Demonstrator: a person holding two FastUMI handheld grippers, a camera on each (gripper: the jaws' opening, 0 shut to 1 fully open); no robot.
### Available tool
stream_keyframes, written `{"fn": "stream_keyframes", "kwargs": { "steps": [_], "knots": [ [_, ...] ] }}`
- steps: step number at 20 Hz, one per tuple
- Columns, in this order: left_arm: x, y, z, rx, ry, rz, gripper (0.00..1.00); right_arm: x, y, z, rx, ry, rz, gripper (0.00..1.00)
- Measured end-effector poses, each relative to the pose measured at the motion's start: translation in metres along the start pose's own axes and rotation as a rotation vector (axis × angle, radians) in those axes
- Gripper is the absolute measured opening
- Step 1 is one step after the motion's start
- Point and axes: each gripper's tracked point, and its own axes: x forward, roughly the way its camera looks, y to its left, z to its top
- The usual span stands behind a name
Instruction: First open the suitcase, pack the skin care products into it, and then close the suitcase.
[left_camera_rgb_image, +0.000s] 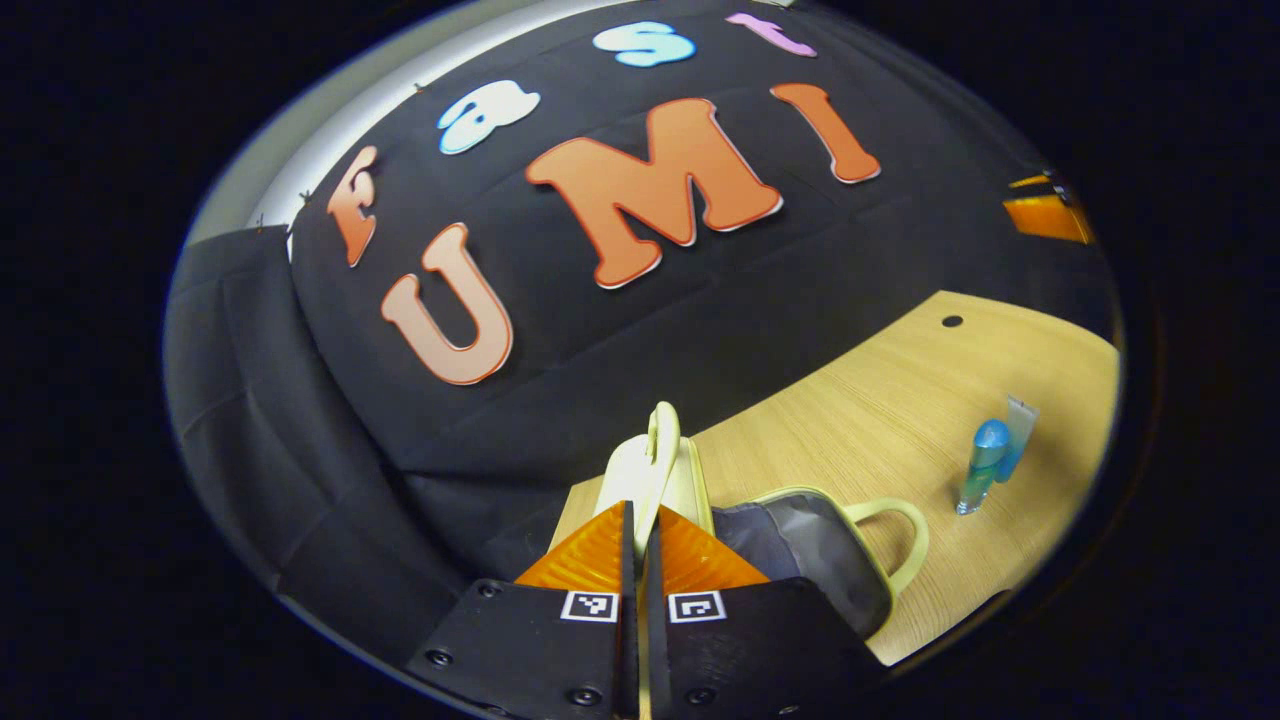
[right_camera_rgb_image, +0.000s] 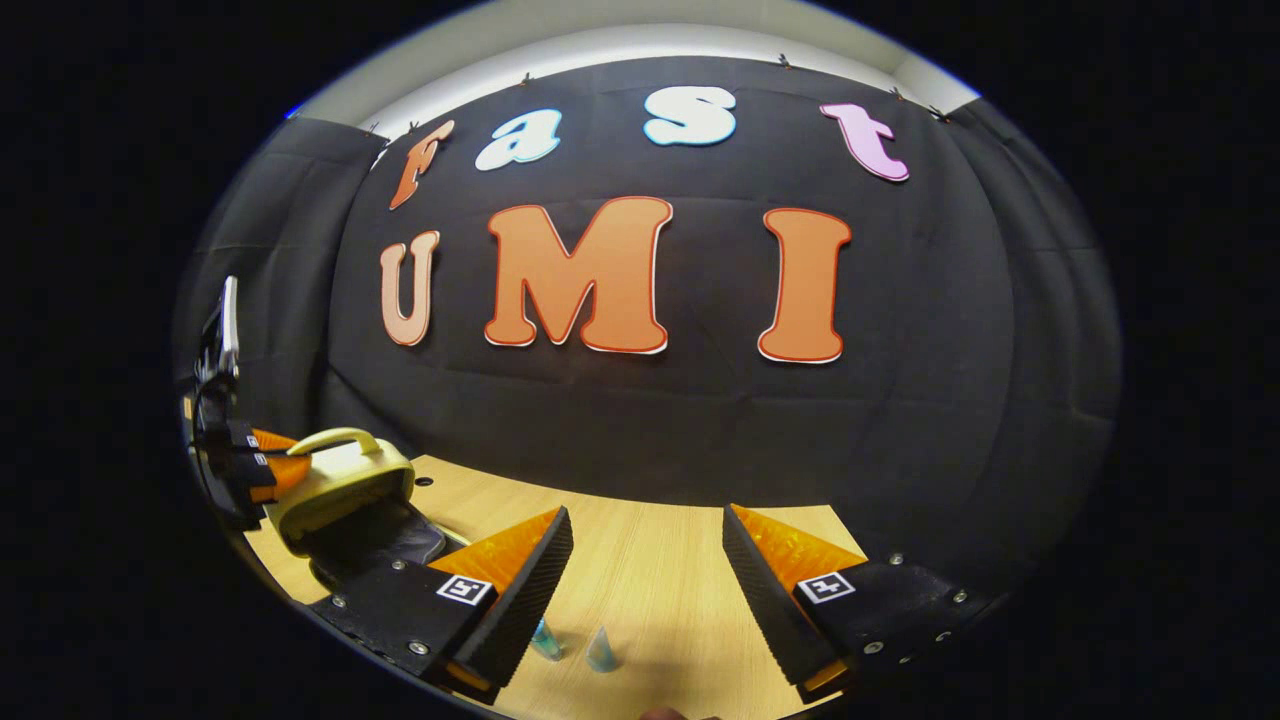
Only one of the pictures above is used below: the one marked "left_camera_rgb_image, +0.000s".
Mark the white and blue cream tube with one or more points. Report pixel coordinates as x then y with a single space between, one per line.
1022 425

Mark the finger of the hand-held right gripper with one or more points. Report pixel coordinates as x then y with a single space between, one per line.
1032 181
1045 218

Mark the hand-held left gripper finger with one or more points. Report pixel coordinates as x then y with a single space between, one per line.
630 600
654 600

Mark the blue skin care bottle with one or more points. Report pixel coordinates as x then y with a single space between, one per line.
985 460

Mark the cream yellow suitcase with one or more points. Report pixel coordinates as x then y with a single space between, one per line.
800 540

